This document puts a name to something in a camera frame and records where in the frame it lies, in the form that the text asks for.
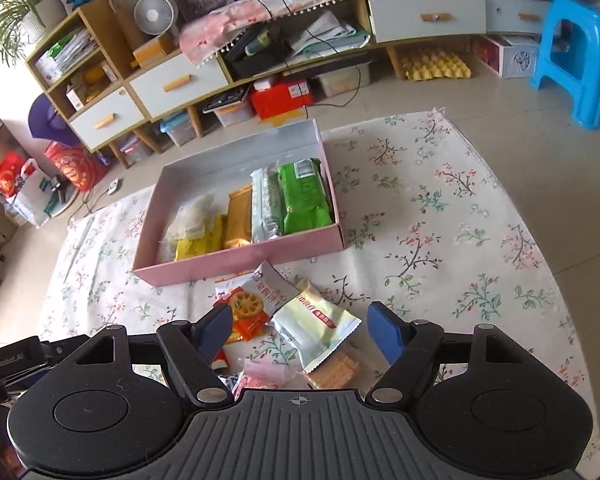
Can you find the yellow snack packet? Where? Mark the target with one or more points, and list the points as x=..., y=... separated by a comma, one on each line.
x=211, y=239

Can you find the pink flower snack bar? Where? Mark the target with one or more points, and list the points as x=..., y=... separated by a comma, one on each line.
x=271, y=376

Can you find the silver red-label snack packet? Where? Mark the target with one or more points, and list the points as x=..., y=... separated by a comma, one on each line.
x=314, y=326

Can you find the clear plastic storage bin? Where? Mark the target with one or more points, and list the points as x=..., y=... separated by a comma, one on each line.
x=345, y=79

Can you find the pink floral cloth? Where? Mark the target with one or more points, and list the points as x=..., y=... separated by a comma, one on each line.
x=202, y=38

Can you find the orange biscuit packet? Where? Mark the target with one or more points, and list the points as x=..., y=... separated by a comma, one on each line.
x=238, y=222

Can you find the silver green snack packet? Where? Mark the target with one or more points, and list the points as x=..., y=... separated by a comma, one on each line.
x=267, y=210

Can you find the red patterned bag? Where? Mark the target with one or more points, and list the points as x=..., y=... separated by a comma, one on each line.
x=83, y=169

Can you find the floral white cloth mat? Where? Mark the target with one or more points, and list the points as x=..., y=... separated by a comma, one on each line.
x=428, y=231

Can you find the white patterned box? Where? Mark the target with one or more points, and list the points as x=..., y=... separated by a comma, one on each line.
x=508, y=56

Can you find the red cardboard box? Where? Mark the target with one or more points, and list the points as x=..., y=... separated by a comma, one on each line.
x=281, y=98

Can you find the clear white snack bag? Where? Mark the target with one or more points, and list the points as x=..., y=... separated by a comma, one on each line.
x=190, y=220

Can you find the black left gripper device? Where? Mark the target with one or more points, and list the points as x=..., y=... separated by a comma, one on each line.
x=26, y=361

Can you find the purple hat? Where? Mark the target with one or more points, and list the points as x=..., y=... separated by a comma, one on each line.
x=45, y=123

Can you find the pink cardboard box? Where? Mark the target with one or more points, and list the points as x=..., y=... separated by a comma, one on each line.
x=220, y=171

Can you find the blue plastic stool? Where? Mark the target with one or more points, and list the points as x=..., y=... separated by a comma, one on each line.
x=569, y=55

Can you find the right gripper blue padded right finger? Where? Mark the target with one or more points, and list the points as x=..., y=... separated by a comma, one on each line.
x=389, y=332

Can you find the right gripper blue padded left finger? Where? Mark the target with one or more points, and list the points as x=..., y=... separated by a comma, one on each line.
x=210, y=333

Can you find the white desk fan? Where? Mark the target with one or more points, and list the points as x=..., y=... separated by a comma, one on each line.
x=155, y=17

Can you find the wooden white drawer cabinet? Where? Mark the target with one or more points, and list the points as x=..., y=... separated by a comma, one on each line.
x=106, y=94

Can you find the brown wafer packet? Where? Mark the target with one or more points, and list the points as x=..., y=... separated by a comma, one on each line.
x=337, y=371

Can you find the lotus root chips packet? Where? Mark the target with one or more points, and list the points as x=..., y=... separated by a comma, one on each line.
x=254, y=298

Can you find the yellow egg tray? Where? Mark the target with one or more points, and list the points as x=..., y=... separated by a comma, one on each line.
x=433, y=63

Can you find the red snack packet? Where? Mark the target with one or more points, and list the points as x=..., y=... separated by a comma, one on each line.
x=220, y=362

